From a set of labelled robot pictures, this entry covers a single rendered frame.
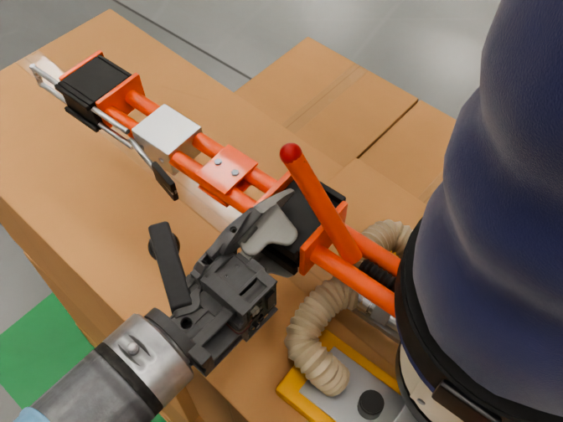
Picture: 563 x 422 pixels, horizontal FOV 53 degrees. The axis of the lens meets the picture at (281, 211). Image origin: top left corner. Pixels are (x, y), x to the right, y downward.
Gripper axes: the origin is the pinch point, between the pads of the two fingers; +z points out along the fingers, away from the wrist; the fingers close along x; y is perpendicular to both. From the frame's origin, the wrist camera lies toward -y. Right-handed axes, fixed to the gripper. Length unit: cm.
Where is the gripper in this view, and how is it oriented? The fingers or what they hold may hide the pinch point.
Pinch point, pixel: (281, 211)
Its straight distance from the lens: 67.3
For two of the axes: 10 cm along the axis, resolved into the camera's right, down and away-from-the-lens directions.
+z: 6.7, -6.2, 4.2
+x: 0.0, -5.7, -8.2
